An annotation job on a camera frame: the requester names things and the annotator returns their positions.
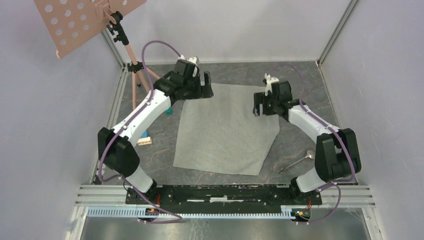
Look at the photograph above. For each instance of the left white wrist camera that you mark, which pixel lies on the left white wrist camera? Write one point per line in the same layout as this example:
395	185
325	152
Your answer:
194	59

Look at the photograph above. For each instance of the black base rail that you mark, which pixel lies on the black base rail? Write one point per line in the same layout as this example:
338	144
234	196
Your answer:
230	198

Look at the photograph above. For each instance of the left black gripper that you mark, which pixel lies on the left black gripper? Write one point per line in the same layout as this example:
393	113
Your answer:
203	92

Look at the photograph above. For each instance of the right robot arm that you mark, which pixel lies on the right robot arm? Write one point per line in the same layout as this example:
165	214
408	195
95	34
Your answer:
336	158

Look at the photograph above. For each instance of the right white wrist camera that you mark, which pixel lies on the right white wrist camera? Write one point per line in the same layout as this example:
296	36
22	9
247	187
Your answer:
269	80

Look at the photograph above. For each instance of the grey cloth napkin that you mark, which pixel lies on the grey cloth napkin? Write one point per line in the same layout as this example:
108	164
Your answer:
222	135

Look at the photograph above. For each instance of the wooden block stack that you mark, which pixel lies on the wooden block stack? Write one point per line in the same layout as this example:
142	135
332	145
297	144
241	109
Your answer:
145	139

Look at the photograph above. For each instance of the teal cube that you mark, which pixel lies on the teal cube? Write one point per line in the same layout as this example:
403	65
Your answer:
169	111

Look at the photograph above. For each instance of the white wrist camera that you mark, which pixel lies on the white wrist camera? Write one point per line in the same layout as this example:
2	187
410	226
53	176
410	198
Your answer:
194	59
269	80

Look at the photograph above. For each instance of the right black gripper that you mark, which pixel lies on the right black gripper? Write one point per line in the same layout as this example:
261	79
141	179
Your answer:
260	98

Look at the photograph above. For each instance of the silver spoon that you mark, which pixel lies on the silver spoon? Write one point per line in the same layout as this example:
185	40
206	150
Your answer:
310	154

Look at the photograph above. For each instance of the pink music stand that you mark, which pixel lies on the pink music stand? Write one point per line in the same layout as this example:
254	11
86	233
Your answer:
71	23

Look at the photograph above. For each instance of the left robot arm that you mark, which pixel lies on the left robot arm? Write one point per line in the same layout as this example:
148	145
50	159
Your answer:
117	145

